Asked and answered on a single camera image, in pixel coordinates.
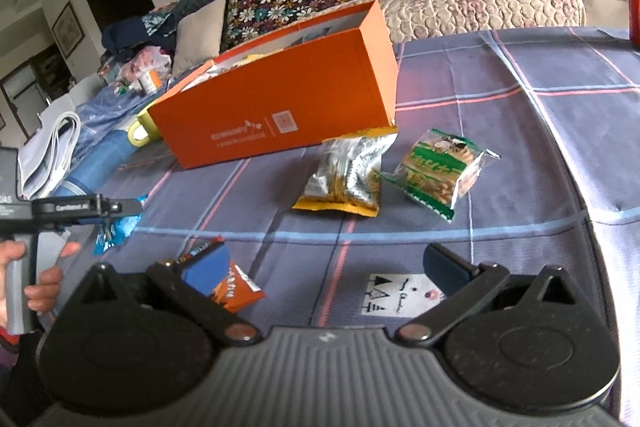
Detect white folded papers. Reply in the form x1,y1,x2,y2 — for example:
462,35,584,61
18,110,81,200

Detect red soda can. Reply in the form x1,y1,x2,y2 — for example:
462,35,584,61
628,0,640,48

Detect yellow green tape roll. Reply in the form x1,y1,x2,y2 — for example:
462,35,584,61
127,107,162,148

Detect small framed wall picture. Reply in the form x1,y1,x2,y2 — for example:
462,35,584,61
51,2,85,58

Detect orange brown snack packet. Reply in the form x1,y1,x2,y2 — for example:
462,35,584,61
169,236,265,313

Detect green cookie packet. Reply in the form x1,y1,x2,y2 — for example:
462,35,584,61
378,128,501,222

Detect person's left hand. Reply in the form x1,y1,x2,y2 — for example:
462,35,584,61
0,239,82,331

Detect blue rolled mat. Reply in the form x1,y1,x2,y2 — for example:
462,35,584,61
52,130,137,196

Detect blue plaid tablecloth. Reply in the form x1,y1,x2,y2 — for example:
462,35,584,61
49,25,640,427

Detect orange cardboard box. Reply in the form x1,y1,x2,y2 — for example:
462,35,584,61
149,1,398,169

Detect colourful blue snack packet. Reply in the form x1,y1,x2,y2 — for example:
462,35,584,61
93,195,148,256

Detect yellow silver snack bag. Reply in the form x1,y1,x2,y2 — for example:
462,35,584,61
293,126,398,218

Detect beige pillow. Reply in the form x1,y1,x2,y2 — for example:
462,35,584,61
171,0,227,77

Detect beige quilted sofa cover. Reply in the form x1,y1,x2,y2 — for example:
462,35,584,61
378,0,587,43

